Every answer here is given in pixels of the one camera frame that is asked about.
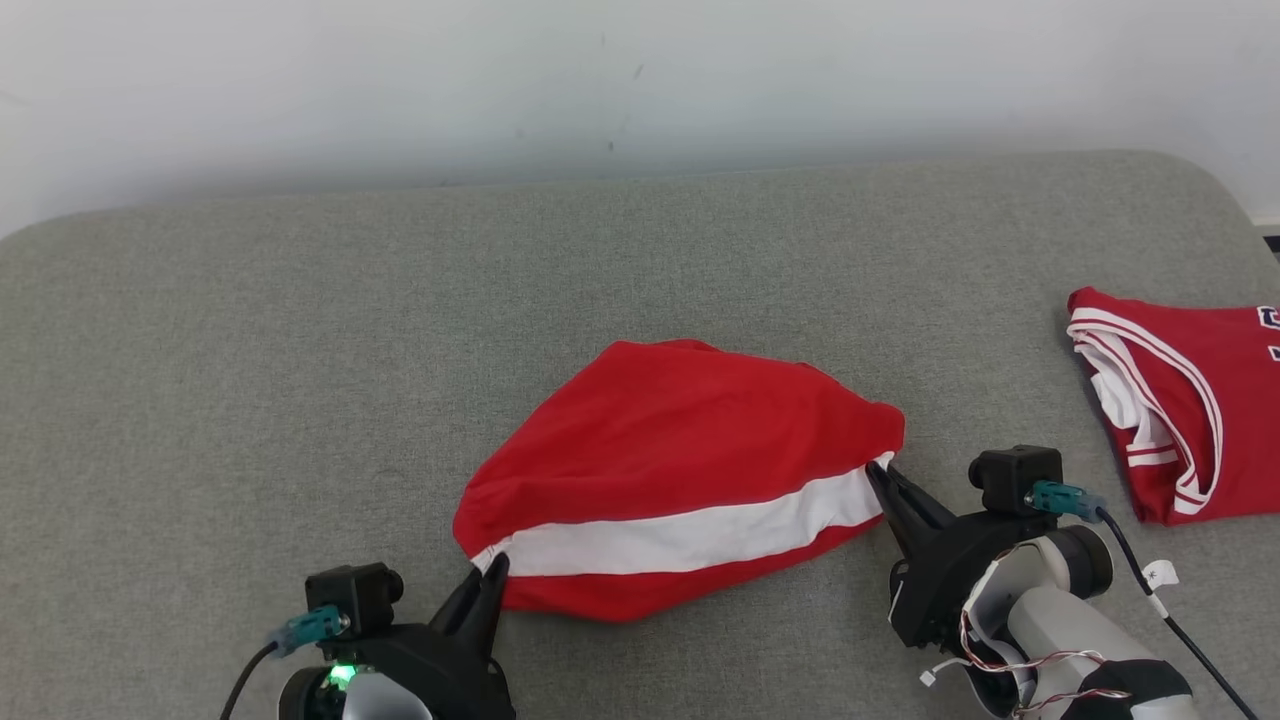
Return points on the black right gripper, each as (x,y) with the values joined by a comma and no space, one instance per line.
(940,580)

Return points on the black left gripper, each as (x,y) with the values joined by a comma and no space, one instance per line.
(450,670)

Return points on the red white-striped shorts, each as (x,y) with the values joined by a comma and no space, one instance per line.
(680,450)

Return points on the red lettered basketball jersey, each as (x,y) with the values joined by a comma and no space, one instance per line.
(1190,400)

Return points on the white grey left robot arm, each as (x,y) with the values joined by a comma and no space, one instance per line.
(385,702)

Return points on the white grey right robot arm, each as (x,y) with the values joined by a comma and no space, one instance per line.
(1060,630)

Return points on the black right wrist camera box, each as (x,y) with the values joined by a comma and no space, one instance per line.
(1010,478)

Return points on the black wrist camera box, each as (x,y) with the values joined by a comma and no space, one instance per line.
(350,595)
(1010,478)

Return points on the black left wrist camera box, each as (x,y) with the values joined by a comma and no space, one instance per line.
(350,595)

